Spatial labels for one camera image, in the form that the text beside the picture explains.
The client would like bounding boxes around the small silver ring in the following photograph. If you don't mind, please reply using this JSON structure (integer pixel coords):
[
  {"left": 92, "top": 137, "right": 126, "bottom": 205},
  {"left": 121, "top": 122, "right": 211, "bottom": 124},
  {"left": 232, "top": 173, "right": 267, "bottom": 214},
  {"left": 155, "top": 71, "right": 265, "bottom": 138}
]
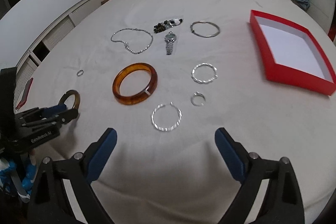
[{"left": 190, "top": 91, "right": 206, "bottom": 107}]

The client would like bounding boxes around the white low cabinet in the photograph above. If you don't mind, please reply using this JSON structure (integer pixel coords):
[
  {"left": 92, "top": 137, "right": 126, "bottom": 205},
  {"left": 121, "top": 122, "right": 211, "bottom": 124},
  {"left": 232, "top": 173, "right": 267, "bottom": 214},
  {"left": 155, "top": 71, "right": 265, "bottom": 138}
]
[{"left": 14, "top": 0, "right": 109, "bottom": 110}]

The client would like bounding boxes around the twisted silver bracelet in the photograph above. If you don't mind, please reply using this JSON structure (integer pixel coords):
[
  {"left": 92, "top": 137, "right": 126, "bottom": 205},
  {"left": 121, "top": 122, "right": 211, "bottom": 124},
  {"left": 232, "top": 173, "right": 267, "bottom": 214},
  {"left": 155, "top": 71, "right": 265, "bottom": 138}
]
[{"left": 191, "top": 62, "right": 218, "bottom": 84}]

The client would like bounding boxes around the silver wrist watch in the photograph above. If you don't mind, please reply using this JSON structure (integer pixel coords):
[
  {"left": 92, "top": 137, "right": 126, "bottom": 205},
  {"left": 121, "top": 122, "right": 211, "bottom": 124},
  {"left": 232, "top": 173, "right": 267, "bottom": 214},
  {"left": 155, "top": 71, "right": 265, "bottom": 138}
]
[{"left": 165, "top": 31, "right": 177, "bottom": 55}]

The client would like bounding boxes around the red shallow box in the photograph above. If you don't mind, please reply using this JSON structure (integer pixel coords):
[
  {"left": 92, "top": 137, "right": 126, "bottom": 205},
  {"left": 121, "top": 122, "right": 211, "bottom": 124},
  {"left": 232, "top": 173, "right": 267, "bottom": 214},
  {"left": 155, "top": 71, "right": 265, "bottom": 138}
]
[{"left": 249, "top": 10, "right": 335, "bottom": 96}]

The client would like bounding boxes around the red phone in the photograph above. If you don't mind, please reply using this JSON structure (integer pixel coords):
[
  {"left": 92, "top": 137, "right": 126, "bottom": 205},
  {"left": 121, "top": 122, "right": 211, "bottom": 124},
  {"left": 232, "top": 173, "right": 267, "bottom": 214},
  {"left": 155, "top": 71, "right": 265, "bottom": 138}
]
[{"left": 15, "top": 77, "right": 33, "bottom": 110}]

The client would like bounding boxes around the blue white gloved hand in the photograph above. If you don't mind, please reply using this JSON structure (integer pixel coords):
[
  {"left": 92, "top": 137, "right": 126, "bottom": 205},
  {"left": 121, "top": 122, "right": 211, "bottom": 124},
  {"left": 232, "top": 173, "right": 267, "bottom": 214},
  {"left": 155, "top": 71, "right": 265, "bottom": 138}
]
[{"left": 1, "top": 154, "right": 37, "bottom": 203}]

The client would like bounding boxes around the grey bed sheet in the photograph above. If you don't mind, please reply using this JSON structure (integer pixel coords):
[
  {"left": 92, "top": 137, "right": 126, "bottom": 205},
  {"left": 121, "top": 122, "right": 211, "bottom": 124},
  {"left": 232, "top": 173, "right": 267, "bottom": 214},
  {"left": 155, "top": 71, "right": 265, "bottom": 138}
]
[{"left": 26, "top": 0, "right": 335, "bottom": 223}]

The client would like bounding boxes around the amber resin bangle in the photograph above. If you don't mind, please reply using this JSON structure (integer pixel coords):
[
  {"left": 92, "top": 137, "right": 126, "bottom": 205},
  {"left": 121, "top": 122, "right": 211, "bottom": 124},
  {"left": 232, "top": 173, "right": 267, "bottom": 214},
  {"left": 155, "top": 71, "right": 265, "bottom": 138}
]
[{"left": 112, "top": 63, "right": 158, "bottom": 105}]

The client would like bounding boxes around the pearl silver necklace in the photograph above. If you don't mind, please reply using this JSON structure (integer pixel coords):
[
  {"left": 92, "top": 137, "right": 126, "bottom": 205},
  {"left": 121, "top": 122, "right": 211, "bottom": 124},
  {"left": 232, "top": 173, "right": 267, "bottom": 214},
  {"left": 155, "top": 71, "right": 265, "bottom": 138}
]
[{"left": 110, "top": 27, "right": 154, "bottom": 55}]

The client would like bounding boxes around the dark brown bangle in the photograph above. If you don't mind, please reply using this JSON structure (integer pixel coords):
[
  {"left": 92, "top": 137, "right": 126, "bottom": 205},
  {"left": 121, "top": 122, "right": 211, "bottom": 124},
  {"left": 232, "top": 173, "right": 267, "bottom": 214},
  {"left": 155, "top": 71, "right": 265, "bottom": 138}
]
[{"left": 59, "top": 89, "right": 81, "bottom": 110}]

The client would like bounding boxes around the plain silver bangle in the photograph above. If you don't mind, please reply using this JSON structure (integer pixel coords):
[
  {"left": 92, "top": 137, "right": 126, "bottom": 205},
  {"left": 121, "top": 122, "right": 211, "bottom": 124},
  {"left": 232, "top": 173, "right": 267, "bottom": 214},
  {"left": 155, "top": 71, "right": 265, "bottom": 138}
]
[{"left": 190, "top": 20, "right": 221, "bottom": 38}]

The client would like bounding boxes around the dark bead bracelet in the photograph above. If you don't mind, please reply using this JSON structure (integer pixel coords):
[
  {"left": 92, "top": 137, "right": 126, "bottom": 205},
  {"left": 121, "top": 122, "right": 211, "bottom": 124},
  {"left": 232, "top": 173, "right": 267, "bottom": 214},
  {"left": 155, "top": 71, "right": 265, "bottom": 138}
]
[{"left": 153, "top": 17, "right": 184, "bottom": 34}]

